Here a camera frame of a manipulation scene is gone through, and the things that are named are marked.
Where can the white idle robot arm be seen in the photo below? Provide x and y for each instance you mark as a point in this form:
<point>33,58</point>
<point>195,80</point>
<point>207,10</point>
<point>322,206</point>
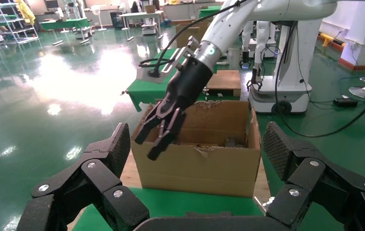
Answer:
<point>247,38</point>
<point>260,47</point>

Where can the silver binder clip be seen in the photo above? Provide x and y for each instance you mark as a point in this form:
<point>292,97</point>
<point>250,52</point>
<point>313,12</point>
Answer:
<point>123,92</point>
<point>205,91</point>

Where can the small brown cardboard box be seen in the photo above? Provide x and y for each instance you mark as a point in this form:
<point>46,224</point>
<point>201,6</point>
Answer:
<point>149,8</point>

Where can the white metal shelf rack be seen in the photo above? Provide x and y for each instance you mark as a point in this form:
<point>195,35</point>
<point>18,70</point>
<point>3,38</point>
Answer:
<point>13,32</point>

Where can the large open cardboard carton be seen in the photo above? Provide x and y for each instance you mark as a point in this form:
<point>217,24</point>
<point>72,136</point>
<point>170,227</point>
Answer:
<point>201,172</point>

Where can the green tablecloth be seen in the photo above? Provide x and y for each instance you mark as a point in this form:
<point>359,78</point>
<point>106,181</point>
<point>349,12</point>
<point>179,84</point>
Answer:
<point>160,202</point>
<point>144,91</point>

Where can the white table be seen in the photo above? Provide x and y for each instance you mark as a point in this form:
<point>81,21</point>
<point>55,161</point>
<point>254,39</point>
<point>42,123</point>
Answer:
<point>138,14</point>

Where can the green covered table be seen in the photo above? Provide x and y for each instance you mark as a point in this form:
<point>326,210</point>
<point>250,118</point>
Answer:
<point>208,11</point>
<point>64,23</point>

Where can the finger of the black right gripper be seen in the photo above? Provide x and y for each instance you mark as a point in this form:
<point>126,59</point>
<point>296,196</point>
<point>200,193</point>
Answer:
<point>169,130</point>
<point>152,122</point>

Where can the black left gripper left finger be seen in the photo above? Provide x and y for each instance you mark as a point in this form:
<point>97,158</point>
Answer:
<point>106,153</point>

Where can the white cart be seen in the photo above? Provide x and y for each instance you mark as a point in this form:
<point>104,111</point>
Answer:
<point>148,28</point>

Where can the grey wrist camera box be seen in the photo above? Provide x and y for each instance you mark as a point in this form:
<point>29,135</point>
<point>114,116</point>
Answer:
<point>144,75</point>

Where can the person in dark clothes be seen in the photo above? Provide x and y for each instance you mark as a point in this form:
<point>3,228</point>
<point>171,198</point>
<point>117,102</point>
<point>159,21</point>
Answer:
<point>134,7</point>

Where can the brown wooden board table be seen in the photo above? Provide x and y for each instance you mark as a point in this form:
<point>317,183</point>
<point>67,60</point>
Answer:
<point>225,81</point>

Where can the yellow hanging garment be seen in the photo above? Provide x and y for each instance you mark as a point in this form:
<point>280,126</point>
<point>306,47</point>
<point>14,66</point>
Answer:
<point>24,11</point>

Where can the black power adapter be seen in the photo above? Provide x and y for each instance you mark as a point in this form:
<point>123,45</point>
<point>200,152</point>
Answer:
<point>344,102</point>

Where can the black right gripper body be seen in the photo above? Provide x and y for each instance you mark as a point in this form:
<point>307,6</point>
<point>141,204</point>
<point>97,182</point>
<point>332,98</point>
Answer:
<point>190,84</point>

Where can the closed brown cardboard box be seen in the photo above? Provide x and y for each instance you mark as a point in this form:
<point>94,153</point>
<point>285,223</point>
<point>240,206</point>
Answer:
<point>182,36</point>

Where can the white standing fan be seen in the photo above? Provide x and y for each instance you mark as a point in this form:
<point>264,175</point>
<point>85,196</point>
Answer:
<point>95,11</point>

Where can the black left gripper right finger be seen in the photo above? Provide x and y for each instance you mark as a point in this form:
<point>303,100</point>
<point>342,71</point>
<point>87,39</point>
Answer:
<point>284,150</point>

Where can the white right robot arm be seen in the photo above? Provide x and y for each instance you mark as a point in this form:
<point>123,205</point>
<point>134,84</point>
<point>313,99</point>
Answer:
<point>230,28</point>

